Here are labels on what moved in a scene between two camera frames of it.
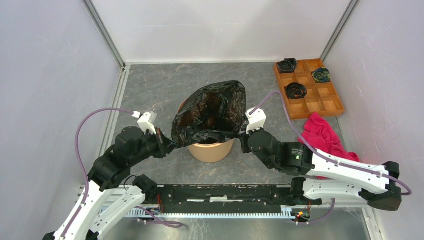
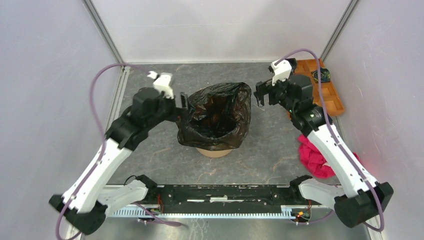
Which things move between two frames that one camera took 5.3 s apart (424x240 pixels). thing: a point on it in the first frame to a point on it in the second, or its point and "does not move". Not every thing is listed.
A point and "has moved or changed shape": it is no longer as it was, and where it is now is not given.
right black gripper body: (244, 147) to (277, 92)
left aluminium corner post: (98, 22) does not move
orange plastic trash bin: (213, 152) has moved or changed shape
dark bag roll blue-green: (321, 75) does not move
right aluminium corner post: (339, 29) does not move
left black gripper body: (153, 145) to (172, 113)
